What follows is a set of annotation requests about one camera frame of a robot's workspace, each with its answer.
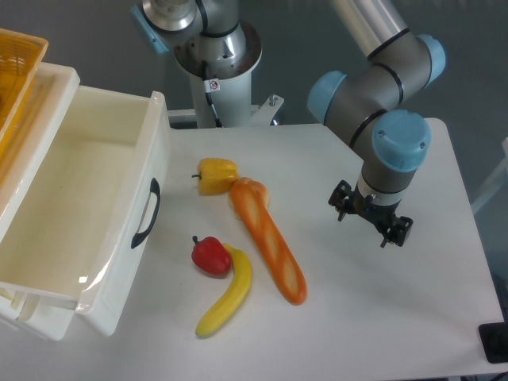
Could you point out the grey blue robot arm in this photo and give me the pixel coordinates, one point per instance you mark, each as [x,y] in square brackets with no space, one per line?
[364,112]

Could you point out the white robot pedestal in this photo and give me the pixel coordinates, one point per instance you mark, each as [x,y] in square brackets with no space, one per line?
[220,70]

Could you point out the white metal mounting bracket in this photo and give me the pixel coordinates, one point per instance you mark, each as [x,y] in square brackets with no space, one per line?
[261,115]

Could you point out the yellow bell pepper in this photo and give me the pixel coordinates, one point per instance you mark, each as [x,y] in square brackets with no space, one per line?
[215,176]

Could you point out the long orange baguette bread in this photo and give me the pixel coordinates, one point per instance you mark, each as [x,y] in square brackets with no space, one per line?
[278,258]

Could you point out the black device at edge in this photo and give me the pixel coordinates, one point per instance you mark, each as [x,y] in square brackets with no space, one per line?
[493,337]

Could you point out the white plastic drawer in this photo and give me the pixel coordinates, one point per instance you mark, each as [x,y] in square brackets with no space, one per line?
[86,201]

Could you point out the yellow plastic basket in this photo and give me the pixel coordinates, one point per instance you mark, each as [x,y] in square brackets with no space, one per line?
[21,55]

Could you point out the white drawer cabinet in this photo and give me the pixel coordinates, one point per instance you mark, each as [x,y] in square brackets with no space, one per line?
[54,87]

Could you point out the white frame at right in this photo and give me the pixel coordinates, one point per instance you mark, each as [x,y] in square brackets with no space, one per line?
[492,184]

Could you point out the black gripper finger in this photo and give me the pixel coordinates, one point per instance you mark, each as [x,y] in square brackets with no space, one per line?
[340,199]
[396,230]

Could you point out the black drawer handle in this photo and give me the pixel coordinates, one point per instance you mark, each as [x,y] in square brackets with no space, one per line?
[149,215]

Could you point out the yellow banana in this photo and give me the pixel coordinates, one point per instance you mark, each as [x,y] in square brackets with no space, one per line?
[227,305]

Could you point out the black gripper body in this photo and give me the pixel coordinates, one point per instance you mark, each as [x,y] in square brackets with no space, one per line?
[374,207]

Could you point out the red bell pepper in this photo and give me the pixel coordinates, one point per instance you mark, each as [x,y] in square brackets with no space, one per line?
[210,256]

